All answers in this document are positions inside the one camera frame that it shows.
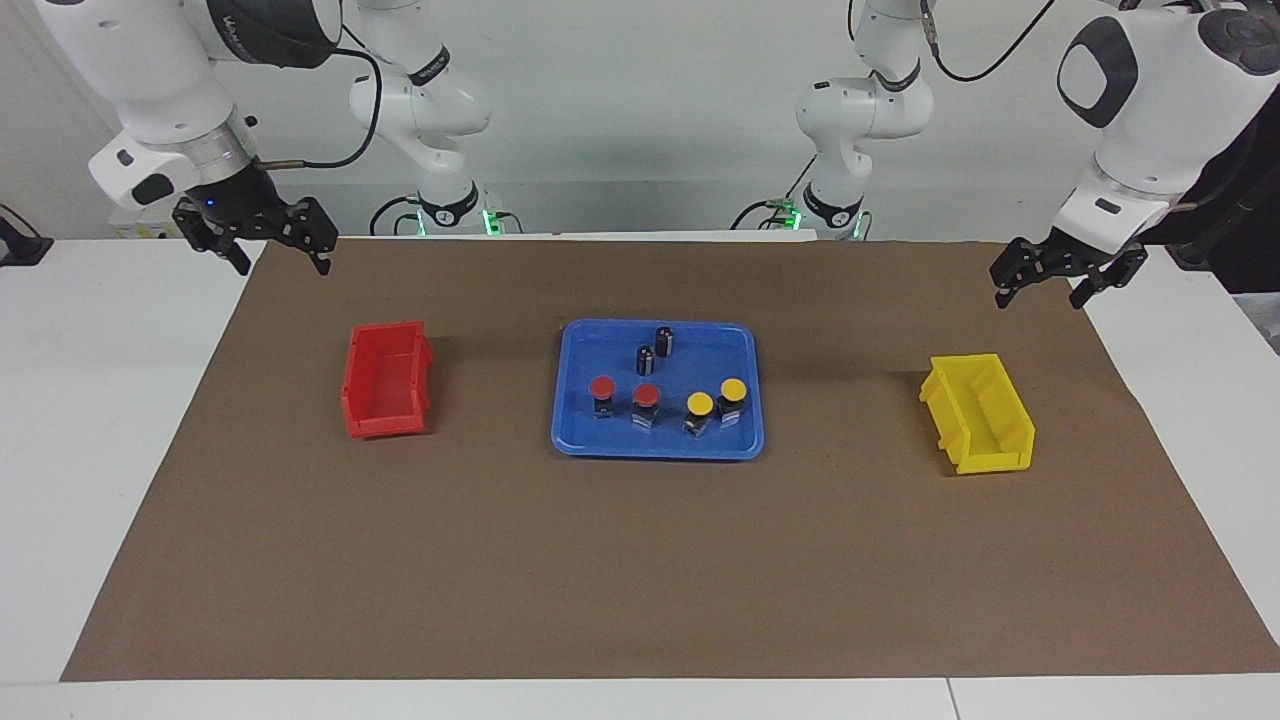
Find yellow plastic bin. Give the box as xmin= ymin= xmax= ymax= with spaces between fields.
xmin=919 ymin=353 xmax=1036 ymax=475

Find red plastic bin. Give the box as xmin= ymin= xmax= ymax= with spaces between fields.
xmin=340 ymin=320 xmax=434 ymax=440

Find black stand equipment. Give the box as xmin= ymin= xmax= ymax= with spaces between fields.
xmin=1140 ymin=90 xmax=1280 ymax=296

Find blue plastic tray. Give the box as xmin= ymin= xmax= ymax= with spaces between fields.
xmin=551 ymin=319 xmax=766 ymax=461

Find brown paper mat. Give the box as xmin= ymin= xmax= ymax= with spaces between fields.
xmin=60 ymin=238 xmax=1280 ymax=683

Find black base cable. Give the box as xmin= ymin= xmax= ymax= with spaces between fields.
xmin=730 ymin=150 xmax=823 ymax=231
xmin=370 ymin=195 xmax=423 ymax=237

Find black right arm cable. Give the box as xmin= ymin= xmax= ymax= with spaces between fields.
xmin=255 ymin=25 xmax=384 ymax=171

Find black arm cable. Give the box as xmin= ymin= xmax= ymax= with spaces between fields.
xmin=920 ymin=0 xmax=1059 ymax=83
xmin=255 ymin=25 xmax=384 ymax=171

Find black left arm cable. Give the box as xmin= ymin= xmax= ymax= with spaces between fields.
xmin=920 ymin=0 xmax=1059 ymax=83

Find black clamp mount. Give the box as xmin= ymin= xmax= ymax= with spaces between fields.
xmin=0 ymin=205 xmax=54 ymax=268

